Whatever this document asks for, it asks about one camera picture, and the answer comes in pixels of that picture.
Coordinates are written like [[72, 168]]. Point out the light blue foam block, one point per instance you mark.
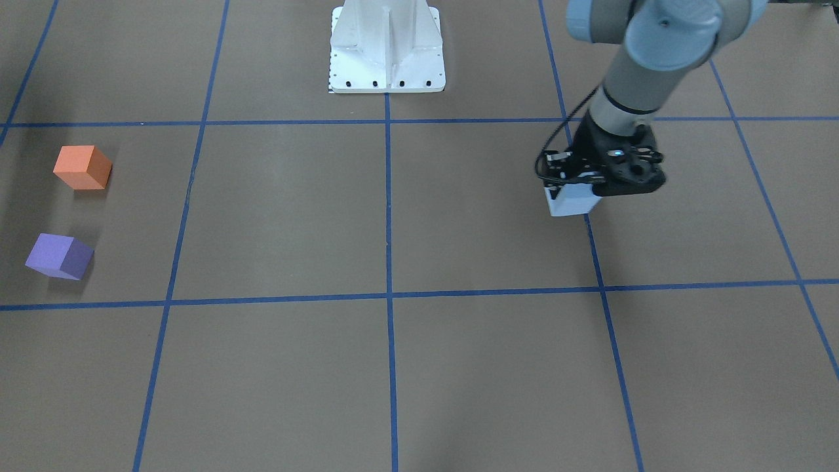
[[570, 199]]

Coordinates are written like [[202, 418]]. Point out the orange foam block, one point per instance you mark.
[[83, 168]]

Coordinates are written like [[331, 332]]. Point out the purple foam block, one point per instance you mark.
[[60, 256]]

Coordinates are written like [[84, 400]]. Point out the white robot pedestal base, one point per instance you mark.
[[386, 47]]

